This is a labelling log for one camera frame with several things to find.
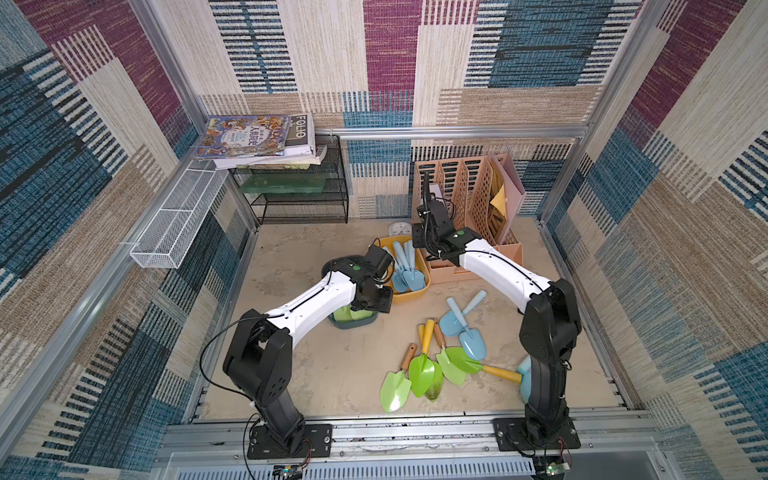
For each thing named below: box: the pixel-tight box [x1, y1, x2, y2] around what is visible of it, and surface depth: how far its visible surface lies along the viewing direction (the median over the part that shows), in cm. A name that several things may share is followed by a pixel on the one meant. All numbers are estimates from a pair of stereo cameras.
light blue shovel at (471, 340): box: [447, 297, 486, 361], surface depth 91 cm
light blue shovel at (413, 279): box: [403, 240, 426, 292], surface depth 101 cm
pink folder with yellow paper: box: [489, 153, 525, 245], surface depth 93 cm
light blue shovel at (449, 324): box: [440, 290, 487, 337], surface depth 94 cm
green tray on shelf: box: [240, 173, 327, 194], surface depth 100 cm
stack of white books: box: [213, 114, 328, 169], surface depth 83 cm
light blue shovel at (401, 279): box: [392, 241, 411, 292], surface depth 101 cm
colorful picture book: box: [194, 115, 291, 159], surface depth 83 cm
